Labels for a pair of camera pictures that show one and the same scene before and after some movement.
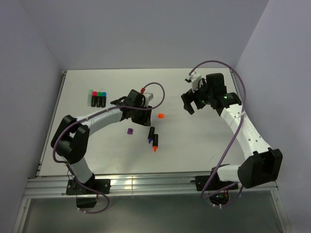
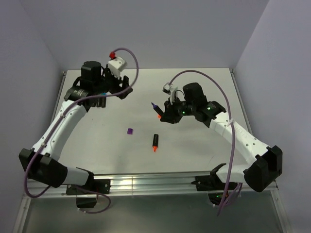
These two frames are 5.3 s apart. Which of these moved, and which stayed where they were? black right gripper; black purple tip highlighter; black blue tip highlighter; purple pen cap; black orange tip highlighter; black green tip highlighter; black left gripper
Moved: black left gripper; black right gripper; black purple tip highlighter
Stayed: black green tip highlighter; black blue tip highlighter; purple pen cap; black orange tip highlighter
